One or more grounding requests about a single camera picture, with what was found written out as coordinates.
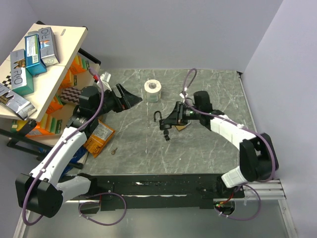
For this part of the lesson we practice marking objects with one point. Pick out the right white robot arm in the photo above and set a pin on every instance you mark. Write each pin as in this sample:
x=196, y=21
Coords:
x=257, y=158

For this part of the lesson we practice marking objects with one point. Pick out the blue teal carton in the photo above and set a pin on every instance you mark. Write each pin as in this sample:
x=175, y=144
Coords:
x=34, y=64

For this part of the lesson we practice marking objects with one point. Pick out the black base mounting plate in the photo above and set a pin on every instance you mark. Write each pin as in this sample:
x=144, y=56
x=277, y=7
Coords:
x=160, y=191

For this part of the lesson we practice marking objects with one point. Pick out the silver crumpled box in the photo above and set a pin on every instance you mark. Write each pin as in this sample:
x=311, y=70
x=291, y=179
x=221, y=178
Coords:
x=16, y=103

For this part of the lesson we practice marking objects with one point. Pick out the aluminium rail frame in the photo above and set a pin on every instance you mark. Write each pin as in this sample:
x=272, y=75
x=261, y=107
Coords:
x=262, y=213

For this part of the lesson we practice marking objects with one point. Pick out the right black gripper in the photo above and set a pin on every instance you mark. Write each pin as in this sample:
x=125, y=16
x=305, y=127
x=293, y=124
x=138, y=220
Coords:
x=176, y=117

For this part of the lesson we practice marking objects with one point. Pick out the orange snack bag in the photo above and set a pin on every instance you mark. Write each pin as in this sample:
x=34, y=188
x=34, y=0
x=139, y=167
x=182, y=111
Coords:
x=99, y=139

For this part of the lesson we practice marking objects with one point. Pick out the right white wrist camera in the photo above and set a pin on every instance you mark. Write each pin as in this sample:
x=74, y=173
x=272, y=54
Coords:
x=183, y=95

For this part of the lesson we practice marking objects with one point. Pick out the beige black shelf rack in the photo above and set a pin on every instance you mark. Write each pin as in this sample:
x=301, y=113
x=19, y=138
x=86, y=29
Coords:
x=69, y=39

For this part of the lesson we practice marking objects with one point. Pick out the black key bunch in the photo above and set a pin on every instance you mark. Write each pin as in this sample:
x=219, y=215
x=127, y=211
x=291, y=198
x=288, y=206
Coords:
x=166, y=134

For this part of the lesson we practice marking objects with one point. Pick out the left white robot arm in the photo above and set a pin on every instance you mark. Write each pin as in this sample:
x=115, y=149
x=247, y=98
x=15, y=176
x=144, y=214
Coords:
x=40, y=191

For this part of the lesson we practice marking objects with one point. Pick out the black padlock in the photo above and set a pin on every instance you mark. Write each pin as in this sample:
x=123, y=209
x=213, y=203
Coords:
x=160, y=120

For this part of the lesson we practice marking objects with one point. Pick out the silver RIO box upright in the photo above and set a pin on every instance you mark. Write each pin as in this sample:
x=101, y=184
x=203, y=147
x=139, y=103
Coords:
x=48, y=47

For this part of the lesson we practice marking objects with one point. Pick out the silver teal RIO box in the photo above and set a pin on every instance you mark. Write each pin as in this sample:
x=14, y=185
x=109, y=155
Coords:
x=21, y=79

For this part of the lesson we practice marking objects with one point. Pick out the blue snack bag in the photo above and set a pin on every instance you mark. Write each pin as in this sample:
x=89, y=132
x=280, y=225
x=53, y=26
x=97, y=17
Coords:
x=78, y=159

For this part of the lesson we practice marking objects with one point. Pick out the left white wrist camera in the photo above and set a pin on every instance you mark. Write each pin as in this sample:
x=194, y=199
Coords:
x=104, y=83

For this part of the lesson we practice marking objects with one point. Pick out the white tape roll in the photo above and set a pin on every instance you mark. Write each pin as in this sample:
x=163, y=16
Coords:
x=153, y=90

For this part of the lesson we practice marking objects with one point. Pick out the brass padlock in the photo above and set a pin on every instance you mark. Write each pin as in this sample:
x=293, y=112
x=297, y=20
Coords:
x=181, y=127

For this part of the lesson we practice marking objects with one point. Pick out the orange sponge pack stack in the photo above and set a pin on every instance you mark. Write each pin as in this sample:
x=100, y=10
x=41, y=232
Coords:
x=50, y=125

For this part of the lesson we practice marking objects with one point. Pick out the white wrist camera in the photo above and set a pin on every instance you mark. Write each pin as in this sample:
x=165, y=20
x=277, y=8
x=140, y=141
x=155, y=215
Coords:
x=183, y=95
x=104, y=83

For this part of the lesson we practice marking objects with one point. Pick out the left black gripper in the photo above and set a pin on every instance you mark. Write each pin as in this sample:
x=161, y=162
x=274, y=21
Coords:
x=127, y=100

